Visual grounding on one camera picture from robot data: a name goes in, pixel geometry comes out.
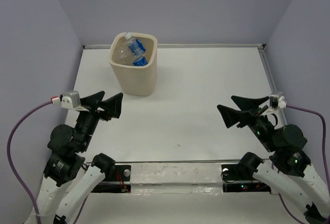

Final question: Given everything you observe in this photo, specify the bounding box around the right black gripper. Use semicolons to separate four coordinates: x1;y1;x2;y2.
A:
214;94;276;150

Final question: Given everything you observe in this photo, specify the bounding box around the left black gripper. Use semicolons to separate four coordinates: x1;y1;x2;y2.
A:
77;90;125;149

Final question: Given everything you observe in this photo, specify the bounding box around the clear bottle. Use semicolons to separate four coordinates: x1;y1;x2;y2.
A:
115;44;130;65

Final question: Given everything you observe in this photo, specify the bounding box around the blue label bottle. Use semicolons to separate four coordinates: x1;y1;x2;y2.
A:
133;56;148;66
124;32;146;57

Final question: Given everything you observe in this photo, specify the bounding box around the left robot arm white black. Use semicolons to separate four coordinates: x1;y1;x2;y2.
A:
26;91;123;223

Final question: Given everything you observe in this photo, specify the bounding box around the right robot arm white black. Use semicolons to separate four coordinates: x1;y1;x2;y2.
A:
217;92;329;223

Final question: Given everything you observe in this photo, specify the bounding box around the cream plastic bin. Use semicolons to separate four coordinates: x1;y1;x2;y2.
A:
109;32;158;96

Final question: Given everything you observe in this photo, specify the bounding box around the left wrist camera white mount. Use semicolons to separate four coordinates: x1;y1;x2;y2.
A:
51;91;88;111

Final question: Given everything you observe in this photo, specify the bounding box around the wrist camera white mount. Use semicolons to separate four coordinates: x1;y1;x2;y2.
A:
265;91;287;114
51;91;88;111

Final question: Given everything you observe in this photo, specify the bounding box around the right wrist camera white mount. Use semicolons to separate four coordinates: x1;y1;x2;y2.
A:
265;91;287;114

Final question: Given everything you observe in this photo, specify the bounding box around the aluminium table edge frame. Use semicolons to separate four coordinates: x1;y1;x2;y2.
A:
82;43;301;159

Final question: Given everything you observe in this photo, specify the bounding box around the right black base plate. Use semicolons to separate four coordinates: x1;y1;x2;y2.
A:
220;164;271;193

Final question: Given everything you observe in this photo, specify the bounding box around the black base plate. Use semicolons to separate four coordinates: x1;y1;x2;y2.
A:
91;164;131;194
220;164;271;193

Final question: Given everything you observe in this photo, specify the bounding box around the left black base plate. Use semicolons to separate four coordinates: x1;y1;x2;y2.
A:
91;164;131;194

